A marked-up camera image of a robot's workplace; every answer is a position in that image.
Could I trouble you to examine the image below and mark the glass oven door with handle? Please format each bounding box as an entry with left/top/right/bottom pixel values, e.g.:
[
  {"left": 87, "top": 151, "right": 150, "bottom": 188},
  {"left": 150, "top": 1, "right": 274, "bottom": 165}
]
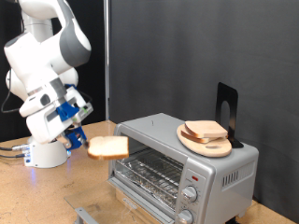
[{"left": 64, "top": 176, "right": 177, "bottom": 224}]

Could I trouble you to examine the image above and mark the silver toaster oven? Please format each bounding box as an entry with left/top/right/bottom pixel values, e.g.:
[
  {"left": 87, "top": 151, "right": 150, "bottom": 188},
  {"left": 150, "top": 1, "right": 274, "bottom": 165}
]
[{"left": 107, "top": 112, "right": 260, "bottom": 224}]

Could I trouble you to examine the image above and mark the wire oven rack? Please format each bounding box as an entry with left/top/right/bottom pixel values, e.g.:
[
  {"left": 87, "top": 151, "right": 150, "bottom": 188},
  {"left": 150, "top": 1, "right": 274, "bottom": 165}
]
[{"left": 115, "top": 147, "right": 185, "bottom": 210}]

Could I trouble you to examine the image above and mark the metal spatula with blue block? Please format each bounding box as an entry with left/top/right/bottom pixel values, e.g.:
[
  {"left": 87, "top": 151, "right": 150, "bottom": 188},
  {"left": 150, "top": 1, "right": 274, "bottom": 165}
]
[{"left": 64, "top": 125, "right": 92, "bottom": 151}]

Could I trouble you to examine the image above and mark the dark grey backdrop panel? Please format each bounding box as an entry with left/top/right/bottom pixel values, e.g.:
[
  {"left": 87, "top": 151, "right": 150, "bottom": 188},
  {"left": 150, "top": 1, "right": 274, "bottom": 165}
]
[{"left": 110, "top": 0, "right": 299, "bottom": 223}]

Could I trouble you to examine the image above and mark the black base cable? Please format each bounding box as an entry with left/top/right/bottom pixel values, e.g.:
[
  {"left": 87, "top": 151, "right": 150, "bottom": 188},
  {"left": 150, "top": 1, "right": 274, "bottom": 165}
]
[{"left": 0, "top": 152, "right": 27, "bottom": 160}]

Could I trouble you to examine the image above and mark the vertical metal pole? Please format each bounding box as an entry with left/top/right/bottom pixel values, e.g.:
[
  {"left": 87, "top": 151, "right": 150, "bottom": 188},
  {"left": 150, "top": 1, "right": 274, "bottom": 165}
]
[{"left": 103, "top": 0, "right": 111, "bottom": 121}]

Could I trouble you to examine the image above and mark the black cable with silver connector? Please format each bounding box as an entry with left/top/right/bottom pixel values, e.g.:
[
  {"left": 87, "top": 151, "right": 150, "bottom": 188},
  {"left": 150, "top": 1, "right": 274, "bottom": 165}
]
[{"left": 0, "top": 143, "right": 31, "bottom": 152}]

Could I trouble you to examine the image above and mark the aluminium foil liner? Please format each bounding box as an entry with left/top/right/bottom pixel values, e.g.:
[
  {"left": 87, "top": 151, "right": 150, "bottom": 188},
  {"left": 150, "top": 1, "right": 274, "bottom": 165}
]
[{"left": 120, "top": 169, "right": 177, "bottom": 210}]

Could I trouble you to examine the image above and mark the wrist camera with green sticker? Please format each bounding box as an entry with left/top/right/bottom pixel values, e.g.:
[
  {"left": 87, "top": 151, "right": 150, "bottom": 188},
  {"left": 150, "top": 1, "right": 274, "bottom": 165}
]
[{"left": 72, "top": 103, "right": 94, "bottom": 124}]

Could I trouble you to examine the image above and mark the black backdrop curtain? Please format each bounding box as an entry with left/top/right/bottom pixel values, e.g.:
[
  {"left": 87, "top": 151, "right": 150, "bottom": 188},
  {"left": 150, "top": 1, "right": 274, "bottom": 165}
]
[{"left": 0, "top": 0, "right": 107, "bottom": 143}]

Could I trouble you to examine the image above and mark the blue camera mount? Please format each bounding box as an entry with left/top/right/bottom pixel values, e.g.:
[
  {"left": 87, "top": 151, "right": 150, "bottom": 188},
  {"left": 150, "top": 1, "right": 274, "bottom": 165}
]
[{"left": 55, "top": 102, "right": 81, "bottom": 123}]

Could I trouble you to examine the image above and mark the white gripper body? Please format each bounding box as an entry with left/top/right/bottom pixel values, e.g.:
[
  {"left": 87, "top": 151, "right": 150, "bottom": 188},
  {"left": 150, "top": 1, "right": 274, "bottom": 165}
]
[{"left": 19, "top": 88, "right": 87, "bottom": 145}]

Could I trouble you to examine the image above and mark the silver oven knob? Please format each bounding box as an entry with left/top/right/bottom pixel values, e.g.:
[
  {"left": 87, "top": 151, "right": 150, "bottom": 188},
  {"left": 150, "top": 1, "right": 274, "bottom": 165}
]
[
  {"left": 176, "top": 208, "right": 194, "bottom": 224},
  {"left": 180, "top": 185, "right": 199, "bottom": 203}
]

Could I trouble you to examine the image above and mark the black metal bookend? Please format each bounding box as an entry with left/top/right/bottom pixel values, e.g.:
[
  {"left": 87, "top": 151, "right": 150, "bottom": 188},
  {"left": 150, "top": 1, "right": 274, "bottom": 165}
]
[{"left": 215, "top": 81, "right": 245, "bottom": 149}]

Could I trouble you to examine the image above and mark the round wooden cutting board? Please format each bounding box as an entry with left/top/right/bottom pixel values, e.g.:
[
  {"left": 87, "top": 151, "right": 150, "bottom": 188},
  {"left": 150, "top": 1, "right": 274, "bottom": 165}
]
[{"left": 176, "top": 124, "right": 233, "bottom": 158}]

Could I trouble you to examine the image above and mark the white bread slice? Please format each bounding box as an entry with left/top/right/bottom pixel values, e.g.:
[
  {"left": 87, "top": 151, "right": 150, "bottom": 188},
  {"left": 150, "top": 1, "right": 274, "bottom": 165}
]
[
  {"left": 184, "top": 119, "right": 229, "bottom": 139},
  {"left": 87, "top": 135, "right": 130, "bottom": 161},
  {"left": 180, "top": 130, "right": 213, "bottom": 145}
]

